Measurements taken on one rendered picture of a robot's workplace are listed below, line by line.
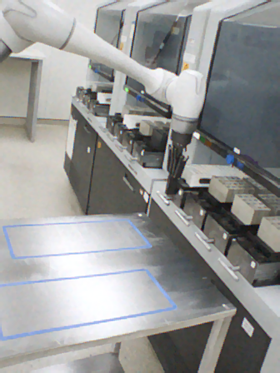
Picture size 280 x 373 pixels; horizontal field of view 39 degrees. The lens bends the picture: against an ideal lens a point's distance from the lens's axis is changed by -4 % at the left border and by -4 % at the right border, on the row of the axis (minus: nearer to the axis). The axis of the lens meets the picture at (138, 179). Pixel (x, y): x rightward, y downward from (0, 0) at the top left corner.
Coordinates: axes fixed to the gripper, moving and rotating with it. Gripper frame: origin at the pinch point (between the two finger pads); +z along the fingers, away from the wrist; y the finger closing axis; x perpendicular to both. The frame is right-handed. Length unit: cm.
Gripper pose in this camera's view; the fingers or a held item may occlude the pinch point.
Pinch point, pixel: (171, 185)
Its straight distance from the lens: 148.2
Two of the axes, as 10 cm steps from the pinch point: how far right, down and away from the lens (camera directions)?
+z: -1.7, 9.2, 3.6
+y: -3.4, -4.0, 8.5
